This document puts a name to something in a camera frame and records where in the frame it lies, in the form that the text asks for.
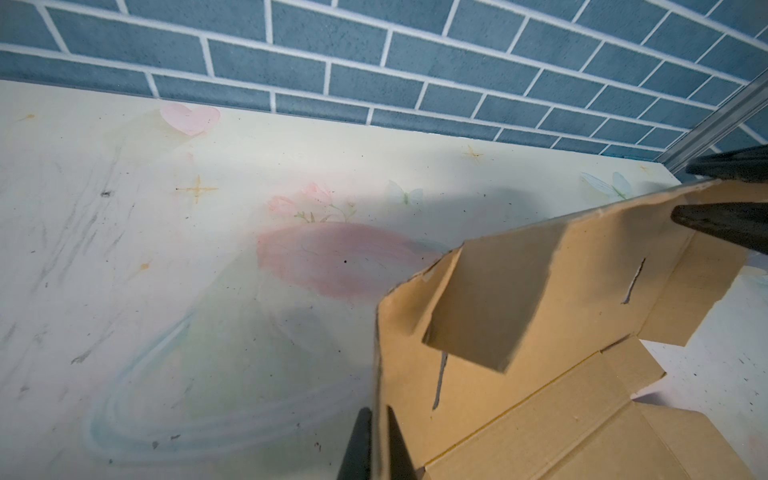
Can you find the brown cardboard paper box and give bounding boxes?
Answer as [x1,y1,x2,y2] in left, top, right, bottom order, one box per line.
[371,180,767,479]

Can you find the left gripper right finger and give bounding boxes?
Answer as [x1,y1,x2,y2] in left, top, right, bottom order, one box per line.
[387,406,420,480]

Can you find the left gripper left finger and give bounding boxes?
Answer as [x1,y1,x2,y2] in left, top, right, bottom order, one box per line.
[337,407,372,480]

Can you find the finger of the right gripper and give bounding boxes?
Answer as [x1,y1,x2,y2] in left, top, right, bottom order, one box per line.
[671,202,768,255]
[685,145,768,183]

